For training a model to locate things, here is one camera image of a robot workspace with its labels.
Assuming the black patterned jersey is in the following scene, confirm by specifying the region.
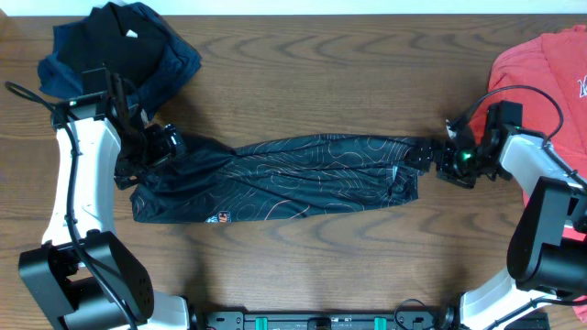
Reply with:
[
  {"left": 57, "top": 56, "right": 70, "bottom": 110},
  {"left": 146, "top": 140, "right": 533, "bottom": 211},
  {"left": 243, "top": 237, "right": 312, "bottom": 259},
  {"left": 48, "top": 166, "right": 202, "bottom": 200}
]
[{"left": 130, "top": 134, "right": 426, "bottom": 224}]

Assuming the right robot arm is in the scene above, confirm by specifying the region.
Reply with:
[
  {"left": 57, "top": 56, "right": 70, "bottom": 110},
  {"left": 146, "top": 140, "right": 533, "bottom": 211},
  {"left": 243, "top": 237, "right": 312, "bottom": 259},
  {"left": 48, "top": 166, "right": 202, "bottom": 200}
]
[{"left": 404, "top": 125, "right": 586, "bottom": 329}]

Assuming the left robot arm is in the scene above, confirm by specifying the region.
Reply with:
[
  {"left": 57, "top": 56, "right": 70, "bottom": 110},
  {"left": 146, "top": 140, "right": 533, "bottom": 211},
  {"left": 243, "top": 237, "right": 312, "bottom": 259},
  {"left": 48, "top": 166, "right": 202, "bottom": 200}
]
[{"left": 18, "top": 91, "right": 191, "bottom": 329}]

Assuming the folded dark blue garment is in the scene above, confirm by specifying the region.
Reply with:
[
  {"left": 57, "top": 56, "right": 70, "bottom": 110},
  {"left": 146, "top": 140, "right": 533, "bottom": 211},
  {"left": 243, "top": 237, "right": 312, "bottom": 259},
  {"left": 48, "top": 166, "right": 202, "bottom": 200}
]
[{"left": 38, "top": 2, "right": 201, "bottom": 119}]

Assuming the folded black shirt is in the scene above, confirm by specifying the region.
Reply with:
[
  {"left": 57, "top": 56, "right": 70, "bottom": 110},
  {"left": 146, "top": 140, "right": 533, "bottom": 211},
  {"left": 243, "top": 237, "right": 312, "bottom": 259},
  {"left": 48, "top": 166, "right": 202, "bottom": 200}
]
[{"left": 58, "top": 3, "right": 168, "bottom": 85}]

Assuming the red t-shirt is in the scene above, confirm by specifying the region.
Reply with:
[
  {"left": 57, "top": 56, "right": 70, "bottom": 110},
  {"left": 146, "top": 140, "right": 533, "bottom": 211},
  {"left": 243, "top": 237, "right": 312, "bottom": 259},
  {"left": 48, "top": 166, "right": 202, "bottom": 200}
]
[{"left": 460, "top": 25, "right": 586, "bottom": 329}]

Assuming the left black cable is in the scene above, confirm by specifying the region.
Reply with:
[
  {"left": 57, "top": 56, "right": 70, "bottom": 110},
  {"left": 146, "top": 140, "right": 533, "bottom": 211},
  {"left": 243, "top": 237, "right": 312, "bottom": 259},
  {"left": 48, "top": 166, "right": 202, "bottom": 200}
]
[{"left": 4, "top": 80, "right": 138, "bottom": 330}]

